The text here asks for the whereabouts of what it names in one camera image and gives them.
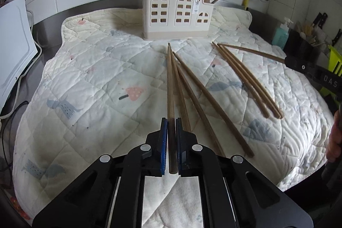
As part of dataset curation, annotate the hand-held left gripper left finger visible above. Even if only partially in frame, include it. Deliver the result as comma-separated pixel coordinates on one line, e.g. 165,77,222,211
32,117,169,228

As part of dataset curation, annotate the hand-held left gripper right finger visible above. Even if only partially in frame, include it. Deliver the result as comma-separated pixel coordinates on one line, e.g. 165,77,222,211
175,118,314,228

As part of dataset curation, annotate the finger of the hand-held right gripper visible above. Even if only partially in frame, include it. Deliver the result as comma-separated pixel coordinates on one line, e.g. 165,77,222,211
285,56,319,77

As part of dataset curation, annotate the cream plastic utensil holder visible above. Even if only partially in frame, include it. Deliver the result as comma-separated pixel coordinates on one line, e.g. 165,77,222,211
142,0,214,40

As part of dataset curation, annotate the person's right hand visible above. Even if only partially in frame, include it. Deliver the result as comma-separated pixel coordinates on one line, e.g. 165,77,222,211
325,110,342,163

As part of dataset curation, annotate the black utensil container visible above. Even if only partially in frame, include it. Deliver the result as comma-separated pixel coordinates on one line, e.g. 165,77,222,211
283,29,325,63

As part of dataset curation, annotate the green plastic basket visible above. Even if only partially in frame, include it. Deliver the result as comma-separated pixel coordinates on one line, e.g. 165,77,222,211
321,45,342,96

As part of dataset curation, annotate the pale spoon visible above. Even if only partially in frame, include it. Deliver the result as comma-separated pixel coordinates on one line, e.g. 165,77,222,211
300,30,316,41

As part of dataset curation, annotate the blue soap pump bottle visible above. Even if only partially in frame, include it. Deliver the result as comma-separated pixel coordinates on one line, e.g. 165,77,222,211
272,17,294,47

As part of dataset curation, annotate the white quilted printed mat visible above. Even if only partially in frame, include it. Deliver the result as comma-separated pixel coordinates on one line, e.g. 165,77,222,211
12,5,334,220

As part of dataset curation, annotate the black knife handle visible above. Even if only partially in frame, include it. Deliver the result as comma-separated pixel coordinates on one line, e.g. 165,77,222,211
312,12,329,29
332,28,342,47

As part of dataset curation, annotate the black cable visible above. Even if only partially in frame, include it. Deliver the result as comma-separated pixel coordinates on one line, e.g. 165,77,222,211
0,100,29,173

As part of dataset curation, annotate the white cable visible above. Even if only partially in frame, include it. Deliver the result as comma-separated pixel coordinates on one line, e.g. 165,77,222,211
26,9,44,77

